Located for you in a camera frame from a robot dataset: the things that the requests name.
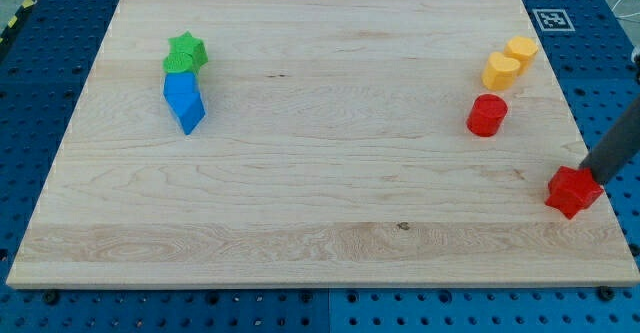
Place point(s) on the yellow heart block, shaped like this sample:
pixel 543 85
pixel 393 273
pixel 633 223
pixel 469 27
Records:
pixel 500 71

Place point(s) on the fiducial marker tag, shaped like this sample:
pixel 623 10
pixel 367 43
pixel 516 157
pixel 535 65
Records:
pixel 553 20

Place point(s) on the grey pusher rod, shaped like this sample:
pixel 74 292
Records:
pixel 619 145

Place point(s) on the green cylinder block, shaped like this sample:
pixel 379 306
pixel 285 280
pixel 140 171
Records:
pixel 180 63

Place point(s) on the green star block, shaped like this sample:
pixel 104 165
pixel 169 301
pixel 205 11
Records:
pixel 194 47

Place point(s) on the red star block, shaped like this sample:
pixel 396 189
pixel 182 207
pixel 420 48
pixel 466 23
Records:
pixel 572 190

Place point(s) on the wooden board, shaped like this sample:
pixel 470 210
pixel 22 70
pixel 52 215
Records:
pixel 334 152

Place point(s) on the red cylinder block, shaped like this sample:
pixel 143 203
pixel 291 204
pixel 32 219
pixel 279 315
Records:
pixel 486 115

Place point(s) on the black yellow hazard tape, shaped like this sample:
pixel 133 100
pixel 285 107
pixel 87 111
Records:
pixel 17 21

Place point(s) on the yellow hexagon block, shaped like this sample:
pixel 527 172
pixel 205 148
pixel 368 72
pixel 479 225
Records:
pixel 524 50

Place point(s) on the blue pentagon block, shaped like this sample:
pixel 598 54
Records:
pixel 187 109

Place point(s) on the blue cube block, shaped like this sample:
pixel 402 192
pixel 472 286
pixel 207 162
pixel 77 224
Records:
pixel 180 83

